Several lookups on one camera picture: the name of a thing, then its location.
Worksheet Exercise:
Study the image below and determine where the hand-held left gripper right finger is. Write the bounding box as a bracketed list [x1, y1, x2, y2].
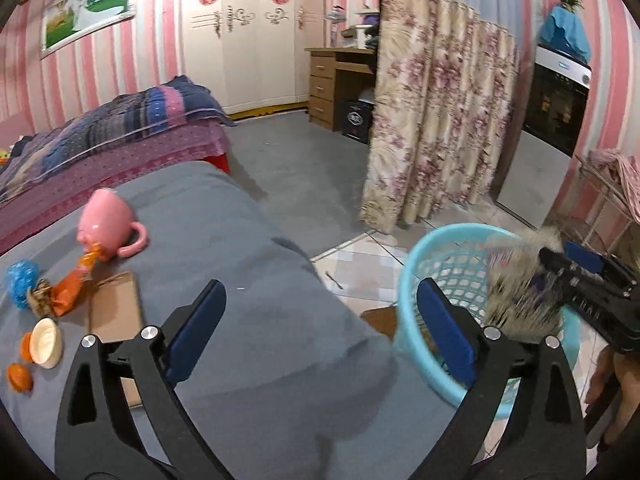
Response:
[416, 276, 587, 480]

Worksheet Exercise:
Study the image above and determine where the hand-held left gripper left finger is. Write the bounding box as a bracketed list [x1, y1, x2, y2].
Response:
[54, 279, 236, 480]

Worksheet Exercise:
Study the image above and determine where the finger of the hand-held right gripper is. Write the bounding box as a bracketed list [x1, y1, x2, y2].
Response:
[564, 240, 604, 274]
[537, 246, 577, 287]

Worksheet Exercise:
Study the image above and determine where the black and white snack packet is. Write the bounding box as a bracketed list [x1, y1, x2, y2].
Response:
[482, 225, 569, 339]

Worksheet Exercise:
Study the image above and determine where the turquoise plastic basket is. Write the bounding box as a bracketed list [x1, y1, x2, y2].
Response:
[391, 222, 582, 422]

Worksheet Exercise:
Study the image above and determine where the orange plastic wrapper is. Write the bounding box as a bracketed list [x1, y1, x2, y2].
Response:
[52, 250, 99, 317]

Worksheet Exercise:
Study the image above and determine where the white bowl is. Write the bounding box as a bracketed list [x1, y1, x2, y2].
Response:
[29, 317, 66, 370]

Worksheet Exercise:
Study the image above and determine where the brown paper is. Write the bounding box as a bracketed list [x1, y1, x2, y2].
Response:
[27, 280, 57, 317]

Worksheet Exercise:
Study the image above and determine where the blue plastic bag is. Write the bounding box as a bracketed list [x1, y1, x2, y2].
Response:
[6, 259, 42, 310]

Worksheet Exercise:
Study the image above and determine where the person's right hand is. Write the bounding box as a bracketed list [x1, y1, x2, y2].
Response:
[585, 347, 640, 451]

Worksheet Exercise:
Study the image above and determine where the metal rack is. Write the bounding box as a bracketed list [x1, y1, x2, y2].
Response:
[574, 152, 640, 262]

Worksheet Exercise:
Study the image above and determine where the grey blue tablecloth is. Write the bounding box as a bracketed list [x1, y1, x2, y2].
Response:
[0, 160, 467, 480]

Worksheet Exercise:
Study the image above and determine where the pink cloth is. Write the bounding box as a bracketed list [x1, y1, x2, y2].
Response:
[586, 147, 640, 222]

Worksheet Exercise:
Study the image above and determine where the black and white appliance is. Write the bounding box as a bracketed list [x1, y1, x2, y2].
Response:
[494, 42, 594, 232]

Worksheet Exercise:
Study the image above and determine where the pink pig mug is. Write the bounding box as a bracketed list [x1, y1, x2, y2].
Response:
[76, 187, 150, 261]

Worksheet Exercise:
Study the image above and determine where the bed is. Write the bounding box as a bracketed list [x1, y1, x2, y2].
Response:
[0, 75, 239, 257]

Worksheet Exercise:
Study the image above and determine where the blue and floral curtain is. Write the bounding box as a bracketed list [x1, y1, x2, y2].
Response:
[359, 0, 543, 237]

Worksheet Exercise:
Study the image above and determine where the blue cloth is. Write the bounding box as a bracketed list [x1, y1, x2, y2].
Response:
[536, 5, 594, 64]

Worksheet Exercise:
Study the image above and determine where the striped patchwork quilt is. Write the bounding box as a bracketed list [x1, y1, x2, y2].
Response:
[0, 75, 239, 202]

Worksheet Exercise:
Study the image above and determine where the black box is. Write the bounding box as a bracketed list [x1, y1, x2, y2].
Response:
[341, 97, 376, 144]

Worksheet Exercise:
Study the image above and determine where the wooden desk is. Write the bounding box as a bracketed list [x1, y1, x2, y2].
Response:
[305, 46, 379, 133]

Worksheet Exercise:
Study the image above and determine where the white wardrobe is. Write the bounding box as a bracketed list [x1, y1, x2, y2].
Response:
[180, 0, 312, 117]

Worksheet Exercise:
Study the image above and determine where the white printer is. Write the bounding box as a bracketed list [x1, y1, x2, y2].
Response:
[340, 9, 382, 52]

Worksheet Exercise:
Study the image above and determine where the desk lamp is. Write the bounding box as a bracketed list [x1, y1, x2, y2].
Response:
[326, 4, 347, 49]

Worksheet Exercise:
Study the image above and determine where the framed wedding picture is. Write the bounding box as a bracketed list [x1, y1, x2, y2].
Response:
[40, 0, 139, 59]

